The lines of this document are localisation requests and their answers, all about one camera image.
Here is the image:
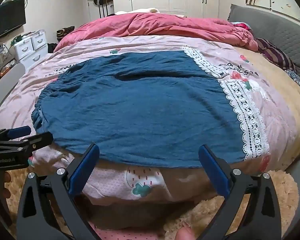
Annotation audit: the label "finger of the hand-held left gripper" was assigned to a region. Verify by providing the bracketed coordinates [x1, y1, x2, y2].
[0, 131, 53, 155]
[0, 126, 32, 143]

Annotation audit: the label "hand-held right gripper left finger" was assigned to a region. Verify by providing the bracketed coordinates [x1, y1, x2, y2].
[16, 143, 100, 240]

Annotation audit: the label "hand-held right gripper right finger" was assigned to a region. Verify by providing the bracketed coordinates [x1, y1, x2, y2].
[198, 144, 283, 240]

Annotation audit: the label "blue pants with white lace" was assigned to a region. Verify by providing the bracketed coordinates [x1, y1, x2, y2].
[31, 50, 270, 168]

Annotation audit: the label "pink dotted pajama pants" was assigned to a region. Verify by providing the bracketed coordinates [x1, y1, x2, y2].
[92, 226, 180, 240]

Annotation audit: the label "person's left hand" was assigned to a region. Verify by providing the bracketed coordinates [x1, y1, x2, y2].
[2, 171, 13, 200]

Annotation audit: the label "grey board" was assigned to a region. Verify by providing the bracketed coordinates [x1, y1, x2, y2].
[0, 64, 25, 110]

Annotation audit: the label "orange box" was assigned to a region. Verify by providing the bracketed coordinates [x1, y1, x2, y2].
[0, 60, 17, 77]

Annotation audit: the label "beige fluffy rug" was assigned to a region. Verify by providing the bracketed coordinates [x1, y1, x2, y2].
[1, 166, 300, 240]

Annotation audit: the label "wide white drawer box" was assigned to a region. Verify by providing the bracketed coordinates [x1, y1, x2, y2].
[20, 47, 49, 68]

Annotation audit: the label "small white drawer box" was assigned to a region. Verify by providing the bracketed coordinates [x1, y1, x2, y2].
[14, 37, 34, 60]
[31, 30, 48, 50]

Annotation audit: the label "black flat television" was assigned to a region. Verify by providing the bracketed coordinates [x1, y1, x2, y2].
[0, 0, 27, 45]

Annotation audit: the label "purple striped cloth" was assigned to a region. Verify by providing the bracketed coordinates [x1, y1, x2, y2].
[255, 38, 297, 70]

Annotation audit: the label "pink strawberry print blanket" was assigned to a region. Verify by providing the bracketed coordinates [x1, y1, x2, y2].
[0, 35, 300, 205]

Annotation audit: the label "hanging bags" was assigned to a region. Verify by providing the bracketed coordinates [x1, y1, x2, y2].
[86, 0, 115, 22]

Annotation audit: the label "red patterned cloth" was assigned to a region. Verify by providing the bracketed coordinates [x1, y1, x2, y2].
[231, 22, 253, 32]

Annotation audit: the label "grey padded headboard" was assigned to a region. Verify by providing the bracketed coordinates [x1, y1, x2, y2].
[227, 4, 300, 80]

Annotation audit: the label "red quilt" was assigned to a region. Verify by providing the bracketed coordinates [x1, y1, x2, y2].
[54, 12, 259, 53]

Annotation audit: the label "cream pillow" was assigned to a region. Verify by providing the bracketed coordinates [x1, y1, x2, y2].
[114, 7, 161, 15]

